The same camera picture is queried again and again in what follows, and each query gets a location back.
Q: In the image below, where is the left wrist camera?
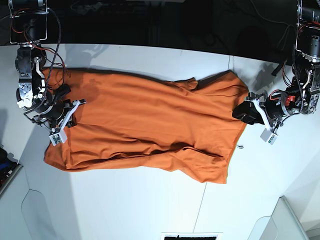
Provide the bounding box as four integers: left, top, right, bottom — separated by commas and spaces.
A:
260, 128, 278, 145

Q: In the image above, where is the orange t-shirt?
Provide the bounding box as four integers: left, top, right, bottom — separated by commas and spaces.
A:
44, 68, 248, 184

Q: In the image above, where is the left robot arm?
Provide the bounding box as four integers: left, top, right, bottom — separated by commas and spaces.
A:
232, 0, 320, 131

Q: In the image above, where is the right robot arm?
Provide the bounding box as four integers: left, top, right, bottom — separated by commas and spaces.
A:
8, 0, 86, 133

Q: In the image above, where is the white panel right corner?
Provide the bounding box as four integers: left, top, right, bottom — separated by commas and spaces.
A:
248, 196, 309, 240

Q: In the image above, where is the black white marker card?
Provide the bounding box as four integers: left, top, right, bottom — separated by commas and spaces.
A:
160, 232, 223, 240

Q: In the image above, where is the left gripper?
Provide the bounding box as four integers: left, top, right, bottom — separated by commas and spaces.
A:
232, 91, 300, 129

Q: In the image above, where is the grey bin left edge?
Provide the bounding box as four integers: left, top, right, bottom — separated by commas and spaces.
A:
0, 144, 23, 197

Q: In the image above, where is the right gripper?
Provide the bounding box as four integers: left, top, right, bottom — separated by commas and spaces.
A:
24, 84, 86, 130

